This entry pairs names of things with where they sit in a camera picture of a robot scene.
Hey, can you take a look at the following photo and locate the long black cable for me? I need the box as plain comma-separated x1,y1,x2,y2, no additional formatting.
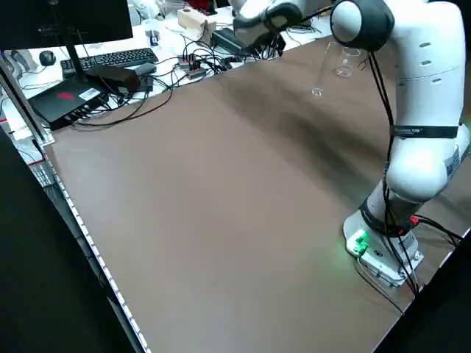
69,68,176,129

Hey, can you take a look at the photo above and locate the black computer monitor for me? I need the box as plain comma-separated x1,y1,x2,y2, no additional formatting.
0,0,134,80

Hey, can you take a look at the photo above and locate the clear glass beaker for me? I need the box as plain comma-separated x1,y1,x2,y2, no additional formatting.
333,46,364,79

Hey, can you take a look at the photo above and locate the aluminium frame post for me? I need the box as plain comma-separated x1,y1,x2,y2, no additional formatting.
0,57,56,145

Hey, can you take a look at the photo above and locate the black adapter brick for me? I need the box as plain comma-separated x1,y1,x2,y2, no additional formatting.
85,65,141,97

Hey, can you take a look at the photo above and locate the black base cable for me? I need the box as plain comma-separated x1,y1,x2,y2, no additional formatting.
415,215,464,248
355,255,408,317

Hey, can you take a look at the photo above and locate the USB hub with red ports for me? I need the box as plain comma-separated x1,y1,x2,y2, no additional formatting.
177,54,208,80

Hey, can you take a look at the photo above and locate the black mini computer red logo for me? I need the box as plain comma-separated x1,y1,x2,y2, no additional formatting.
27,78,110,130

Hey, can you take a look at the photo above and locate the brown cardboard piece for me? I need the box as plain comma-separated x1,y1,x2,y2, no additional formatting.
200,20,219,46

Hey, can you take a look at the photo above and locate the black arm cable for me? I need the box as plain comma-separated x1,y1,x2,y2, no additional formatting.
301,5,398,240

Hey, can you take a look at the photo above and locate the black keyboard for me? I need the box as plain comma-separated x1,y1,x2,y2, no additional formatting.
60,47,160,79

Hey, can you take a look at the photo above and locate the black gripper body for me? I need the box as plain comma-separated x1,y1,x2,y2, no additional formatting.
257,33,287,60

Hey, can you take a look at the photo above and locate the aluminium table edge rail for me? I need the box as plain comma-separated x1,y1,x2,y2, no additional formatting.
35,141,152,353

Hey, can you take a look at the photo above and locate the black power supply box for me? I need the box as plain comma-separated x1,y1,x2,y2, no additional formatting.
211,28,246,52

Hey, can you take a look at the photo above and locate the clear glass graduated cylinder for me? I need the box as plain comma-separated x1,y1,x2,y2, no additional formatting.
310,40,342,98

